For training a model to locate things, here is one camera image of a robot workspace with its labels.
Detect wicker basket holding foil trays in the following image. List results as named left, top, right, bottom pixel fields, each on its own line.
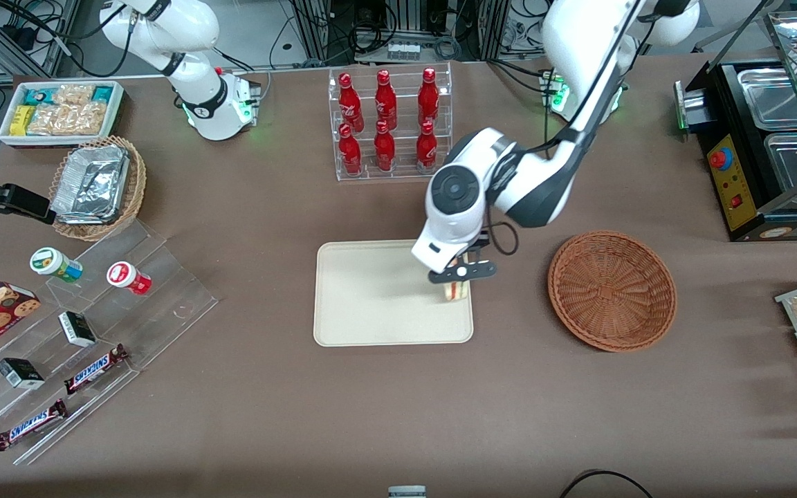
left=48, top=136, right=147, bottom=242

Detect black food warmer machine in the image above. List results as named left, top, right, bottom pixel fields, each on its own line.
left=697, top=59, right=797, bottom=243

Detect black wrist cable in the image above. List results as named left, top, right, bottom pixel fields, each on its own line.
left=483, top=220, right=519, bottom=258

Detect clear acrylic stepped display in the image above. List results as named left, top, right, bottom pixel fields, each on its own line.
left=0, top=220, right=221, bottom=465

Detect red lid snack cup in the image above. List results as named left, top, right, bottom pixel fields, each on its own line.
left=107, top=261, right=152, bottom=296

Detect round brown wicker basket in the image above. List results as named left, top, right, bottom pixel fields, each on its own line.
left=547, top=230, right=678, bottom=353

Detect Snickers bar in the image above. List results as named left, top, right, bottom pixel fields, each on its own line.
left=0, top=399, right=68, bottom=452
left=64, top=344, right=129, bottom=396

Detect clear acrylic bottle rack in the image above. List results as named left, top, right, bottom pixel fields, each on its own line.
left=328, top=61, right=453, bottom=182

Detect yellow snack packet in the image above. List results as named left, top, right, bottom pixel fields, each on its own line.
left=10, top=105, right=37, bottom=137

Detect green lid snack cup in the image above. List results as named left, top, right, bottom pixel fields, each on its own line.
left=30, top=247, right=84, bottom=284

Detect clear large cracker bag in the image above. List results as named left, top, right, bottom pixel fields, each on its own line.
left=28, top=102, right=108, bottom=137

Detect grey power box green light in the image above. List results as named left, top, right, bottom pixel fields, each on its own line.
left=674, top=80, right=711, bottom=133

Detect cream plastic tray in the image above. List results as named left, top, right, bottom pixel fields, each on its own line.
left=313, top=238, right=475, bottom=347

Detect black cable loop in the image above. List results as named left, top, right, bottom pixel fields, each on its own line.
left=559, top=469, right=655, bottom=498

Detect red cola bottle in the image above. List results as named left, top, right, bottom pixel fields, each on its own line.
left=374, top=69, right=399, bottom=131
left=338, top=123, right=364, bottom=176
left=416, top=120, right=439, bottom=173
left=338, top=72, right=365, bottom=132
left=374, top=120, right=397, bottom=173
left=417, top=67, right=441, bottom=127

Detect triangular packaged sandwich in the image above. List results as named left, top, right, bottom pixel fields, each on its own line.
left=440, top=260, right=473, bottom=304

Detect clear small cracker bag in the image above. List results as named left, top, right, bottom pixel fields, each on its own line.
left=53, top=84, right=95, bottom=107

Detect stacked aluminium foil trays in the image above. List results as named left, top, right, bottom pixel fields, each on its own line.
left=51, top=144, right=131, bottom=225

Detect white rectangular snack bin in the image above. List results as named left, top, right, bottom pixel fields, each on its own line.
left=0, top=80, right=126, bottom=148

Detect small black box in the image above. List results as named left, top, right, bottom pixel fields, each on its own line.
left=58, top=311, right=98, bottom=348
left=0, top=357, right=46, bottom=390

